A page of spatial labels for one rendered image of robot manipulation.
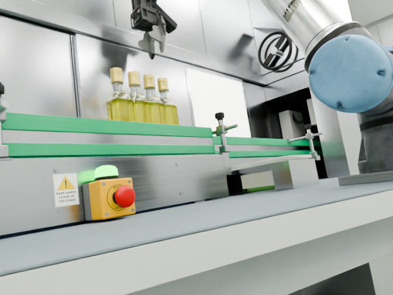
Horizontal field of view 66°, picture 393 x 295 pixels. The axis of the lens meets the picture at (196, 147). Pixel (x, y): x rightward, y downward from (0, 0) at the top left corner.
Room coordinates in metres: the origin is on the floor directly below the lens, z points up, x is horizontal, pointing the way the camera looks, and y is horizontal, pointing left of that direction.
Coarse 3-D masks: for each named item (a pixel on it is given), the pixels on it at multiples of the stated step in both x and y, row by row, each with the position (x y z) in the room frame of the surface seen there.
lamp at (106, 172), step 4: (100, 168) 0.57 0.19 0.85; (104, 168) 0.57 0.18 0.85; (108, 168) 0.57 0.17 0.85; (112, 168) 0.58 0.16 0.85; (96, 172) 0.57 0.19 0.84; (100, 172) 0.57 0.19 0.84; (104, 172) 0.57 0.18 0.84; (108, 172) 0.57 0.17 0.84; (112, 172) 0.57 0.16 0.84; (116, 172) 0.59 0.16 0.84; (96, 176) 0.57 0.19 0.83; (100, 176) 0.57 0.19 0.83; (104, 176) 0.57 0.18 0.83; (108, 176) 0.57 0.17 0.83; (112, 176) 0.57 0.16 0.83; (116, 176) 0.58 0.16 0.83; (96, 180) 0.57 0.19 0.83
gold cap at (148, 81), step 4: (144, 76) 0.91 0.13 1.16; (148, 76) 0.91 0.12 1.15; (152, 76) 0.92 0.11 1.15; (144, 80) 0.91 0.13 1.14; (148, 80) 0.91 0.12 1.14; (152, 80) 0.92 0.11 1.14; (144, 84) 0.92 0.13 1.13; (148, 84) 0.91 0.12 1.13; (152, 84) 0.91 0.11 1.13; (144, 88) 0.92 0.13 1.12
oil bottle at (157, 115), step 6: (150, 96) 0.90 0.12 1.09; (156, 96) 0.92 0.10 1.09; (150, 102) 0.89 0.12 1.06; (156, 102) 0.90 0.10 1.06; (162, 102) 0.92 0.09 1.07; (150, 108) 0.89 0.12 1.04; (156, 108) 0.90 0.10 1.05; (162, 108) 0.92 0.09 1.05; (150, 114) 0.89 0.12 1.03; (156, 114) 0.90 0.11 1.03; (162, 114) 0.92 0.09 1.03; (156, 120) 0.90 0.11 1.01; (162, 120) 0.91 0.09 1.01
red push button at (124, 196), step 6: (120, 186) 0.54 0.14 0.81; (126, 186) 0.55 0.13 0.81; (120, 192) 0.54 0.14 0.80; (126, 192) 0.54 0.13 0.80; (132, 192) 0.55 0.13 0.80; (120, 198) 0.54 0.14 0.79; (126, 198) 0.54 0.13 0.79; (132, 198) 0.55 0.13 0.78; (120, 204) 0.54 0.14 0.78; (126, 204) 0.54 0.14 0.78
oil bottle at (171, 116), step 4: (164, 100) 0.94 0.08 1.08; (168, 100) 0.95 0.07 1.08; (172, 100) 0.96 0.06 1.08; (164, 104) 0.93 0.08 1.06; (168, 104) 0.94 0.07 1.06; (172, 104) 0.95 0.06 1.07; (164, 108) 0.93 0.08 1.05; (168, 108) 0.94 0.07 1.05; (172, 108) 0.95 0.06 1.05; (176, 108) 0.97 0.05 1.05; (168, 112) 0.94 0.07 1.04; (172, 112) 0.95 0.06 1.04; (176, 112) 0.96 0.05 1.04; (168, 116) 0.94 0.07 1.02; (172, 116) 0.95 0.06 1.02; (176, 116) 0.96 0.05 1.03; (168, 120) 0.94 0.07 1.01; (172, 120) 0.95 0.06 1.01; (176, 120) 0.96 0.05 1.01; (168, 124) 0.94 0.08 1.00; (172, 124) 0.95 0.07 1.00; (176, 124) 0.96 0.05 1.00
